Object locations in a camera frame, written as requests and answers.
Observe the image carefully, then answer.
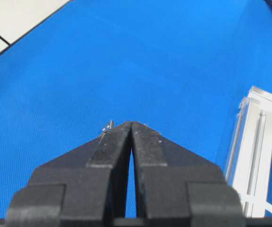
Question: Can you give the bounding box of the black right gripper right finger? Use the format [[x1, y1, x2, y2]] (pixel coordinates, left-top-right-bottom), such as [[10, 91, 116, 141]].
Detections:
[[132, 122, 246, 227]]

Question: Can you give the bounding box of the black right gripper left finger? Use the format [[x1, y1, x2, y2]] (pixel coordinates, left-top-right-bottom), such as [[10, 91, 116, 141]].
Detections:
[[7, 122, 132, 227]]

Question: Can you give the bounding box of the black USB cable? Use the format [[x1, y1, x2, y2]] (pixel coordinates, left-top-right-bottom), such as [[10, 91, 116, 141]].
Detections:
[[102, 120, 115, 136]]

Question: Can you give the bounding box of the blue cloth mat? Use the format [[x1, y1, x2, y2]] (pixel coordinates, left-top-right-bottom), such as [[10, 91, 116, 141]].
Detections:
[[0, 0, 272, 218]]

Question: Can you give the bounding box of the aluminium extrusion frame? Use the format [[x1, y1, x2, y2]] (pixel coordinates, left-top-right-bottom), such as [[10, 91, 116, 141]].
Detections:
[[224, 86, 272, 218]]

